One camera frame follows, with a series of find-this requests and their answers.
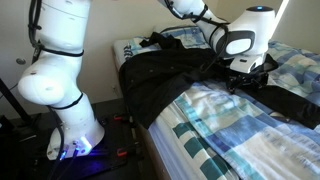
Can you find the round grey wall knob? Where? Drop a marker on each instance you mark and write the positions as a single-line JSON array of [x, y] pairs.
[[20, 61]]

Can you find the black coat with white badge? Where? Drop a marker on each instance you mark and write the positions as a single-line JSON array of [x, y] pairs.
[[160, 76]]

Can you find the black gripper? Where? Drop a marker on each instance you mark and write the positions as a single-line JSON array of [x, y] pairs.
[[250, 77]]

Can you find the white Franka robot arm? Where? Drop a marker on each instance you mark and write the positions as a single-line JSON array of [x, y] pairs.
[[63, 83]]

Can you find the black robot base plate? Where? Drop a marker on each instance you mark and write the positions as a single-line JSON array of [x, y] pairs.
[[106, 160]]

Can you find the black tripod pole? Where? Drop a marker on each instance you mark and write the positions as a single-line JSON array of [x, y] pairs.
[[13, 100]]

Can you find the wooden bed frame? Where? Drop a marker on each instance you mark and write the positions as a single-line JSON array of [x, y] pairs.
[[150, 156]]

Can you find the blue plaid quilt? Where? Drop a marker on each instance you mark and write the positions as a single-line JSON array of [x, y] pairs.
[[250, 133]]

